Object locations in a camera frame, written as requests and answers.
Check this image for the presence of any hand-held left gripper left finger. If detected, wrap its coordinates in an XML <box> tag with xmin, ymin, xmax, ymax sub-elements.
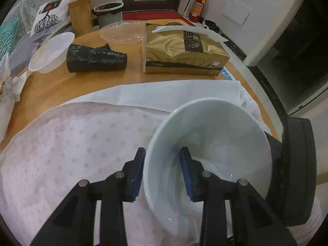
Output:
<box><xmin>30</xmin><ymin>147</ymin><xmax>146</xmax><ymax>246</ymax></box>

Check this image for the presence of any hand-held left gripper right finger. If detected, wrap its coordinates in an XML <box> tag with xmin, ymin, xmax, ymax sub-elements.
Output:
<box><xmin>179</xmin><ymin>147</ymin><xmax>299</xmax><ymax>246</ymax></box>

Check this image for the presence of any white ceramic bowl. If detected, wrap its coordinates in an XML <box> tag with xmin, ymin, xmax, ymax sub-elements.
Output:
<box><xmin>143</xmin><ymin>97</ymin><xmax>272</xmax><ymax>232</ymax></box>

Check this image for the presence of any white dotted cloth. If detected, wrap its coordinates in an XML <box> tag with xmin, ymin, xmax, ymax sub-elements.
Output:
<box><xmin>0</xmin><ymin>79</ymin><xmax>280</xmax><ymax>246</ymax></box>

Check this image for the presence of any blue packet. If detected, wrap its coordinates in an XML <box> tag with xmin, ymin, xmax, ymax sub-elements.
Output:
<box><xmin>221</xmin><ymin>67</ymin><xmax>235</xmax><ymax>82</ymax></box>

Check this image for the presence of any gold tissue box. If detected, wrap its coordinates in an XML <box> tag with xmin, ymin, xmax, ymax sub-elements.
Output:
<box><xmin>142</xmin><ymin>23</ymin><xmax>230</xmax><ymax>77</ymax></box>

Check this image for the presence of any black trash bag roll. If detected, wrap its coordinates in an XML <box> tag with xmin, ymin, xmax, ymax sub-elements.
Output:
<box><xmin>67</xmin><ymin>43</ymin><xmax>128</xmax><ymax>73</ymax></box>

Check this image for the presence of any clear plastic lid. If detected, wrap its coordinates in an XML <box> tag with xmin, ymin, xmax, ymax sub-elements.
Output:
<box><xmin>99</xmin><ymin>20</ymin><xmax>147</xmax><ymax>44</ymax></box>

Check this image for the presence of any white plastic bag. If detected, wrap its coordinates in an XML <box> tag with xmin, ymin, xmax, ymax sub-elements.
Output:
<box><xmin>0</xmin><ymin>54</ymin><xmax>31</xmax><ymax>141</ymax></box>

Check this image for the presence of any white plastic disposable bowl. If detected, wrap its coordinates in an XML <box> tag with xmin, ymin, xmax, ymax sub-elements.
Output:
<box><xmin>28</xmin><ymin>32</ymin><xmax>75</xmax><ymax>74</ymax></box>

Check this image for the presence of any red door mat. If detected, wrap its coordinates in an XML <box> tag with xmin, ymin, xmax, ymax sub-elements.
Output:
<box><xmin>122</xmin><ymin>10</ymin><xmax>190</xmax><ymax>21</ymax></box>

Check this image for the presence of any grey trash bin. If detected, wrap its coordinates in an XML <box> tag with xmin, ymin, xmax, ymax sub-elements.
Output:
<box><xmin>93</xmin><ymin>2</ymin><xmax>124</xmax><ymax>28</ymax></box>

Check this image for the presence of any red fire extinguisher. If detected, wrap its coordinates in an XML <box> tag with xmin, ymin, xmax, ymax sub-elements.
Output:
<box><xmin>182</xmin><ymin>0</ymin><xmax>211</xmax><ymax>23</ymax></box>

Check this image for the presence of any grey sofa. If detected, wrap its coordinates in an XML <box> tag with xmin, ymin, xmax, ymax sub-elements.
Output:
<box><xmin>0</xmin><ymin>0</ymin><xmax>80</xmax><ymax>75</ymax></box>

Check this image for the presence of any wooden sofa armrest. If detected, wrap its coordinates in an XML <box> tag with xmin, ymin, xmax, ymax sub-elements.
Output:
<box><xmin>68</xmin><ymin>0</ymin><xmax>93</xmax><ymax>37</ymax></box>

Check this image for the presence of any white tree print cushion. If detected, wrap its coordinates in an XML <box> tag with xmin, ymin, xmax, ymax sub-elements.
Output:
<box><xmin>30</xmin><ymin>0</ymin><xmax>76</xmax><ymax>37</ymax></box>

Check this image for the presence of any teal cushion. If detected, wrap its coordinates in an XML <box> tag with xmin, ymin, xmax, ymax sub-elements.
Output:
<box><xmin>0</xmin><ymin>20</ymin><xmax>20</xmax><ymax>58</ymax></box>

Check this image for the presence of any white wall panel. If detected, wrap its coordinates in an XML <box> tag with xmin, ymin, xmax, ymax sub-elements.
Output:
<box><xmin>222</xmin><ymin>0</ymin><xmax>251</xmax><ymax>26</ymax></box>

